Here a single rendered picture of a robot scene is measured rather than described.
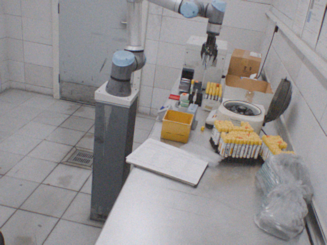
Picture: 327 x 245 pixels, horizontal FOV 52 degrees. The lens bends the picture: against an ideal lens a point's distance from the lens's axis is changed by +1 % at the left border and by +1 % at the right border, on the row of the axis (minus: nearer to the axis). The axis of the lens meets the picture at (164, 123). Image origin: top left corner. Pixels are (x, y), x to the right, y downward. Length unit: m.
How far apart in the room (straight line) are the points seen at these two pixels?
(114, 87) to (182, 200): 0.90
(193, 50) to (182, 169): 1.11
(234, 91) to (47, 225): 1.45
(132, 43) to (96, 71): 1.93
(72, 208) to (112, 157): 0.60
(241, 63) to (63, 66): 2.15
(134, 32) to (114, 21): 1.72
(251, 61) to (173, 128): 1.26
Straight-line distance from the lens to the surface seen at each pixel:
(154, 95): 3.80
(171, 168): 1.33
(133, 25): 1.95
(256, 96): 2.03
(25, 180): 2.77
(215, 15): 1.77
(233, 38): 3.56
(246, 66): 2.64
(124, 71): 1.85
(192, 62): 2.27
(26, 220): 2.42
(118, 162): 2.04
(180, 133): 1.53
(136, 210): 1.13
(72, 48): 3.89
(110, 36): 3.70
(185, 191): 1.25
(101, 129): 1.97
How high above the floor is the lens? 1.61
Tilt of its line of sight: 25 degrees down
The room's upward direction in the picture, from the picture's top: 9 degrees clockwise
